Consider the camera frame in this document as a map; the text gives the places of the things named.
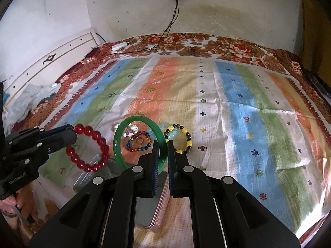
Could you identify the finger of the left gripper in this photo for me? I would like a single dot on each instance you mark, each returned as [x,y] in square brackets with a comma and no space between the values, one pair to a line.
[58,138]

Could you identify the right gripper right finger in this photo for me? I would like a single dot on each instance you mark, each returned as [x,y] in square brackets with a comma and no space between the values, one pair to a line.
[223,212]

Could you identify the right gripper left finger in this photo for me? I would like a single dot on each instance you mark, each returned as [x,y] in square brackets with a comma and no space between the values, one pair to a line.
[102,214]

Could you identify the green jade bangle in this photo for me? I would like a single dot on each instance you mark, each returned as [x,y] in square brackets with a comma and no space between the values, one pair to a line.
[155,129]

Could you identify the floral brown bed sheet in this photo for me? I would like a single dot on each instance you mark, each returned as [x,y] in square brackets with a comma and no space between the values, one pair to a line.
[188,45]

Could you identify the grey crumpled cloth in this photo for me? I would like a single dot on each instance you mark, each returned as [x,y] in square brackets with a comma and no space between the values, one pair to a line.
[30,98]

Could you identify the white wooden headboard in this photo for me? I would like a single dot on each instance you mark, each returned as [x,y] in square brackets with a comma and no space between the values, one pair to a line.
[45,67]

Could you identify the striped colourful bed cover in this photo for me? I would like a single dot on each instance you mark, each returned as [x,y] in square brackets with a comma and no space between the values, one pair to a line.
[244,120]

